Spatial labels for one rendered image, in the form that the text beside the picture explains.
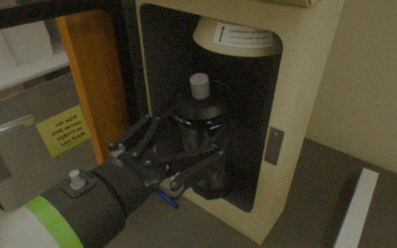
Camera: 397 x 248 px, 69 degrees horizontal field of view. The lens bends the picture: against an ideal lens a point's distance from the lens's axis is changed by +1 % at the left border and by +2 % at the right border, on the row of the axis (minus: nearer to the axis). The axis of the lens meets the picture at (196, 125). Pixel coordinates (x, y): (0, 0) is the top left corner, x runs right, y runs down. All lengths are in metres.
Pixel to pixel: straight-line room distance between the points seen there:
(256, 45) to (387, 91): 0.47
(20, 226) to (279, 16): 0.35
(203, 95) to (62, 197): 0.23
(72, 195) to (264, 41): 0.32
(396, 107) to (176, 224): 0.60
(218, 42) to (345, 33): 0.43
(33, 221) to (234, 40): 0.34
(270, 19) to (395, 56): 0.48
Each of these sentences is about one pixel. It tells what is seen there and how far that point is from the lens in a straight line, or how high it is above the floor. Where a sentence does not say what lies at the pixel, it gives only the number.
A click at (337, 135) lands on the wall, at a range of 0.93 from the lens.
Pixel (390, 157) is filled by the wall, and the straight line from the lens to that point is 0.94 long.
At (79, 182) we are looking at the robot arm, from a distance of 0.34.
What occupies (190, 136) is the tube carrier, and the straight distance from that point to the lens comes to 0.46.
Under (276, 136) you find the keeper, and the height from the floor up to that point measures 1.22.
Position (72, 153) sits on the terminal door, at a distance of 0.58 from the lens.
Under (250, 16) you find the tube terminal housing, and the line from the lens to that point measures 0.40.
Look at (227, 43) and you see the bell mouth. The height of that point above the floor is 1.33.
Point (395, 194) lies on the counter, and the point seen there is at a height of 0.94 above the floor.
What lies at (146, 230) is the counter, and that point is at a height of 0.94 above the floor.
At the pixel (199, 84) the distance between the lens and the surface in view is 0.42.
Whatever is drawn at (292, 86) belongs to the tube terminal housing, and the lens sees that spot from 0.40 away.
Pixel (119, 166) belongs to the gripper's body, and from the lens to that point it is 0.37.
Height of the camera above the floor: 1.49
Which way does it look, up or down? 37 degrees down
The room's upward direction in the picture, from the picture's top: straight up
